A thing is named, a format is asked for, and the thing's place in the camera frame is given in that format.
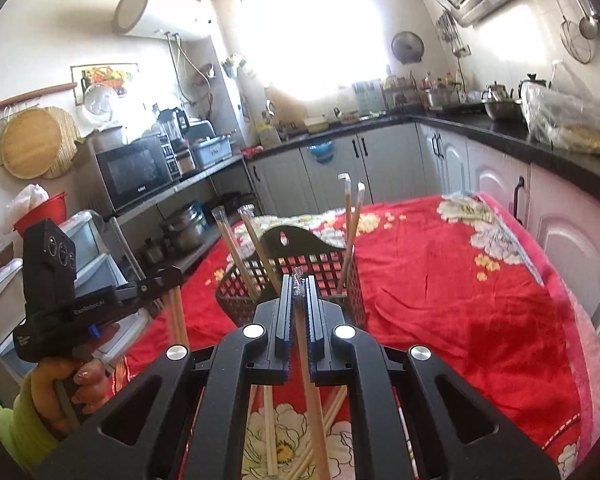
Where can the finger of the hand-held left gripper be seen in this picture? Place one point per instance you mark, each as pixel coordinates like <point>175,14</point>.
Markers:
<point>152,285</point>

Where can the clear plastic bag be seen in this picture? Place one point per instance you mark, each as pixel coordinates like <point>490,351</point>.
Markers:
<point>570,120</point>

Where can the wooden rolling pin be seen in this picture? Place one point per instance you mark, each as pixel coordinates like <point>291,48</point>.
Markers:
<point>30,95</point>

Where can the white round plastic cover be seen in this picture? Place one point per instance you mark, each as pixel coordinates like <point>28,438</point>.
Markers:
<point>100,105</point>

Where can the black kitchen countertop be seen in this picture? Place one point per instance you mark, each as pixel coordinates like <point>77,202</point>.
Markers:
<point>530,145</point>

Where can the wooden cutting board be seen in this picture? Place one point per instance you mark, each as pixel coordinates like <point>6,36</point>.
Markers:
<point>285,110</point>

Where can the round woven tray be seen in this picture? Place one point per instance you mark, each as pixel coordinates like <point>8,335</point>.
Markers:
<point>72,145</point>

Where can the kitchen window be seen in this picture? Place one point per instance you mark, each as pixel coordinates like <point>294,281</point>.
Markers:
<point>305,25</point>

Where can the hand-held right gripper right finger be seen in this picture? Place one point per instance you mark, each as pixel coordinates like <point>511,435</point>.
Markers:
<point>314,340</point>

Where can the white water heater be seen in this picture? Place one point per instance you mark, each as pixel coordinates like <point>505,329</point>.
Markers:
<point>165,12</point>

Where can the steel stock pot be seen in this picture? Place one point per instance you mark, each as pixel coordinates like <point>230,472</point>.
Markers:
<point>440,97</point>

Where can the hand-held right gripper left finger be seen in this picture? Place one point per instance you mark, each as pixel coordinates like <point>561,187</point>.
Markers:
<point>285,330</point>

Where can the person's left forearm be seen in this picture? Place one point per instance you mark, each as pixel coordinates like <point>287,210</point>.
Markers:
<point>10,425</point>

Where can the fruit wall picture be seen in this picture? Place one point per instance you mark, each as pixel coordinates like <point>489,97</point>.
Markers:
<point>107,75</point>

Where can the round bamboo board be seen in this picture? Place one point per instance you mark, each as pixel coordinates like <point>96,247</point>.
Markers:
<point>30,142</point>

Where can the small steel pot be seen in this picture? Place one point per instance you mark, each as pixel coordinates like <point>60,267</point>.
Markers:
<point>155,252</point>

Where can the black blender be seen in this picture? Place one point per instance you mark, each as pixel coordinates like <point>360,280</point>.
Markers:
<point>169,125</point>

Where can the hanging metal ladles set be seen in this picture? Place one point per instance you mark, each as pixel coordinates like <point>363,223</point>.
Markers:
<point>577,42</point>

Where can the lidded steel pot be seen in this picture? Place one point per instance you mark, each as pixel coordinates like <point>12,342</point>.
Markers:
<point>502,110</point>

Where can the stacked steel pots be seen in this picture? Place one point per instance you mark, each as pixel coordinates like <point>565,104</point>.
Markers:
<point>185,230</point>

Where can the white plastic bag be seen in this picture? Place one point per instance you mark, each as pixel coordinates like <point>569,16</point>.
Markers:
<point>27,197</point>

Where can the grey plastic drawer unit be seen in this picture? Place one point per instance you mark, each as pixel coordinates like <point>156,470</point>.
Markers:
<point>87,240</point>

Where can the person's left hand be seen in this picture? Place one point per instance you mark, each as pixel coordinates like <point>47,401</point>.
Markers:
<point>75,385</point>

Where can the small black wall fan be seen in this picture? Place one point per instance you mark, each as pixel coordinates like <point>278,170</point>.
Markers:
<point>407,47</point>

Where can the teal cutlery rack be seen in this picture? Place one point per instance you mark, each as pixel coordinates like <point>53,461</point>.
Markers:
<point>367,97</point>

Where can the metal shelf table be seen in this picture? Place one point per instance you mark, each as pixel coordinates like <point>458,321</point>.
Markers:
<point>195,180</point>

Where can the red floral blanket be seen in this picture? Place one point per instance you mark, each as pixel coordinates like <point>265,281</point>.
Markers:
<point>430,285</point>

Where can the grey plastic utensil basket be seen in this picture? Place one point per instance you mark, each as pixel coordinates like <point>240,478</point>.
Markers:
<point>320,265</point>

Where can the red plastic basin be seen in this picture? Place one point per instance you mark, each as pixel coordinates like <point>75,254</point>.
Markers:
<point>40,215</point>

